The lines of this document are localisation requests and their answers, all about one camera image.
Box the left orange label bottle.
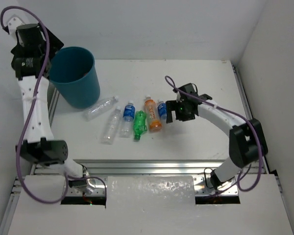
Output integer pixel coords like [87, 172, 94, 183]
[144, 95, 162, 132]

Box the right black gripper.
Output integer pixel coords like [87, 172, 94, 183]
[166, 99, 195, 123]

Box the clear bottle white cap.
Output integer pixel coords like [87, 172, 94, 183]
[100, 106, 122, 144]

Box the aluminium rail frame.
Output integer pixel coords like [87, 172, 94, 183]
[0, 60, 292, 235]

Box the blue label bottle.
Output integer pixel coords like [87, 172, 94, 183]
[120, 100, 135, 138]
[157, 99, 167, 120]

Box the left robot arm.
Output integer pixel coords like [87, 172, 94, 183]
[11, 23, 91, 194]

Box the teal plastic bin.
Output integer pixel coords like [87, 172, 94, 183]
[49, 47, 100, 109]

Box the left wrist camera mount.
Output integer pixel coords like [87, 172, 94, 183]
[5, 15, 24, 35]

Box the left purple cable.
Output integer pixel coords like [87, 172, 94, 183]
[0, 6, 106, 204]

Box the clear bottle near bin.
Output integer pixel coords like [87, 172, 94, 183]
[83, 95, 119, 121]

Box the purple cable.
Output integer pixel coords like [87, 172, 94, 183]
[0, 6, 106, 204]
[164, 75, 264, 192]

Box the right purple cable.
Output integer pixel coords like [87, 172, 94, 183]
[164, 75, 264, 192]

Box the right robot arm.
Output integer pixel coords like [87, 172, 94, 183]
[166, 83, 268, 189]

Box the crushed green bottle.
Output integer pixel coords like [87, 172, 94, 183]
[133, 110, 147, 141]

